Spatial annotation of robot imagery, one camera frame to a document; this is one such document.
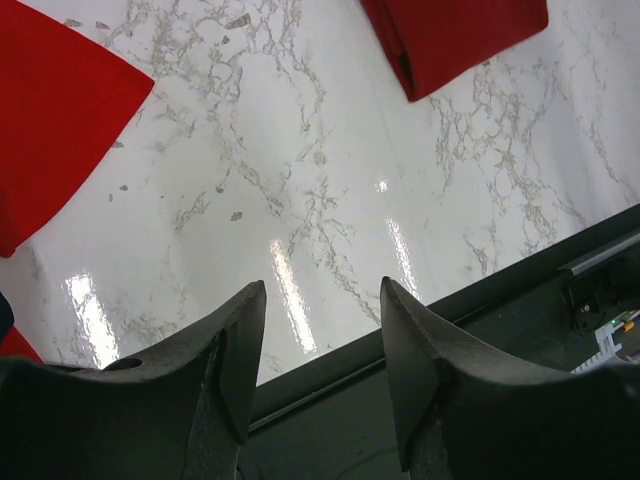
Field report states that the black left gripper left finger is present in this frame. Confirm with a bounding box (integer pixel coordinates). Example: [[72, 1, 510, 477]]
[[1, 281, 267, 479]]

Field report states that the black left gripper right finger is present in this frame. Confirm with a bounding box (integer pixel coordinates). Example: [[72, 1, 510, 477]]
[[380, 278, 639, 479]]

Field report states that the dark red t shirt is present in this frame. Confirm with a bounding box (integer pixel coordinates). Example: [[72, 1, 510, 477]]
[[361, 0, 549, 102]]

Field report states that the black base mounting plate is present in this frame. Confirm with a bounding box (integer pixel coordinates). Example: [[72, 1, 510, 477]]
[[237, 207, 639, 479]]

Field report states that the black t shirt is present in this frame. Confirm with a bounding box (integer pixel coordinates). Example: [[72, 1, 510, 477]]
[[0, 294, 14, 343]]

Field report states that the bright red t shirt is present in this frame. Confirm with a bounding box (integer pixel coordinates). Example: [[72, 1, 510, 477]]
[[0, 0, 155, 364]]

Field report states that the white slotted cable duct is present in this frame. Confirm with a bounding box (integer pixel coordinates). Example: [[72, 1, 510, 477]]
[[571, 320, 625, 374]]

